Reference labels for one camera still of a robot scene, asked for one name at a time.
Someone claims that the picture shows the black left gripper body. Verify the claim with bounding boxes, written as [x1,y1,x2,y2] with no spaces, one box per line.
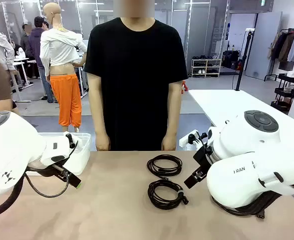
[26,159,71,176]

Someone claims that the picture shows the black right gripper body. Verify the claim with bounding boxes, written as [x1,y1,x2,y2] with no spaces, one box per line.
[193,144,214,175]

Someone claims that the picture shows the black cable coil white tie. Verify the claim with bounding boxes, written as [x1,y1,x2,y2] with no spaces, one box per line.
[148,177,189,210]

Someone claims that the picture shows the thin black cable coil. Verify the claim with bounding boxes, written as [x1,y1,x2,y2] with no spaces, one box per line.
[146,154,183,180]

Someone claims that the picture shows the person's right forearm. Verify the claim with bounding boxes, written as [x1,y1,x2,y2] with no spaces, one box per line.
[88,72,110,138]

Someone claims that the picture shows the person's left forearm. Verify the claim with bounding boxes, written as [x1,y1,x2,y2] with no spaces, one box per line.
[163,77,184,138]

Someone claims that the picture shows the person's left hand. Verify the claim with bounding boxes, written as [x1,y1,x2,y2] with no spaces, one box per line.
[161,134,177,151]

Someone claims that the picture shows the person's right hand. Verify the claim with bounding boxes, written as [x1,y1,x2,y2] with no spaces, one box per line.
[96,134,112,152]

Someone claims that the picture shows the clear plastic storage container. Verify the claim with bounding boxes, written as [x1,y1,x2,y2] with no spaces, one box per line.
[38,132,92,177]

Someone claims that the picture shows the large white table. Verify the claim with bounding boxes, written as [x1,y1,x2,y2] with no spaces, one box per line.
[188,89,294,148]

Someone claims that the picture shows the orange pants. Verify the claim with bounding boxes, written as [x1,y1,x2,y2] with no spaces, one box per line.
[50,73,83,127]

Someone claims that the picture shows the wooden shoe rack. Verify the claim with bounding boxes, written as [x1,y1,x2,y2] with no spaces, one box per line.
[191,57,222,78]

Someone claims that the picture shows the black bags pile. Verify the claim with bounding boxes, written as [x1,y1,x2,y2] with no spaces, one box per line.
[222,49,243,71]

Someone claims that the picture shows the black utility cart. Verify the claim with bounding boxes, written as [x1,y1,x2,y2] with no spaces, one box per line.
[270,72,294,115]

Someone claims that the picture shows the person in black t-shirt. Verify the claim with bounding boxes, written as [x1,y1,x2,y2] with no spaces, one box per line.
[84,0,189,152]

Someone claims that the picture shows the small white desk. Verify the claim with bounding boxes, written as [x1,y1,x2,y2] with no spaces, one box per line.
[11,56,35,103]

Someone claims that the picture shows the white long-sleeve shirt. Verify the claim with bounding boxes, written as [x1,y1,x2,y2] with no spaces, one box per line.
[40,27,87,77]

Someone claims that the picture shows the person in purple hoodie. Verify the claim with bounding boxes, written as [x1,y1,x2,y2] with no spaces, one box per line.
[28,16,59,104]

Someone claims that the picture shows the person in dark jacket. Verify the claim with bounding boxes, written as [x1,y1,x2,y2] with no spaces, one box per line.
[20,21,37,80]

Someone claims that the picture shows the clothes rack with coats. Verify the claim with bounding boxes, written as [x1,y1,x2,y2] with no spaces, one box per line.
[263,27,294,82]

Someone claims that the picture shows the tan mannequin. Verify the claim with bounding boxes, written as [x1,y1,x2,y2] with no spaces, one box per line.
[40,2,87,133]

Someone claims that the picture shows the left wrist camera housing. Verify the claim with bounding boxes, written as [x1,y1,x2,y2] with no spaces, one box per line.
[40,139,71,168]

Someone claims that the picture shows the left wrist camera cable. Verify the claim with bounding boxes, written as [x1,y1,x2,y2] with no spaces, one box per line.
[24,133,79,199]

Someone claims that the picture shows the left arm braided hose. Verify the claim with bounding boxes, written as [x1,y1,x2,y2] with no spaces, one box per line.
[0,174,25,213]

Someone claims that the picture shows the arm braided hose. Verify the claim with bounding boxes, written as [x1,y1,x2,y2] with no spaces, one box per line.
[211,191,285,221]
[0,174,25,213]

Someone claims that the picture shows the right arm braided hose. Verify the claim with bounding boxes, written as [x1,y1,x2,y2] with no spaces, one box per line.
[211,191,285,221]

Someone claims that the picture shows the black camera pole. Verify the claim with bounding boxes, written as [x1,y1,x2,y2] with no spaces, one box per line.
[235,27,255,91]

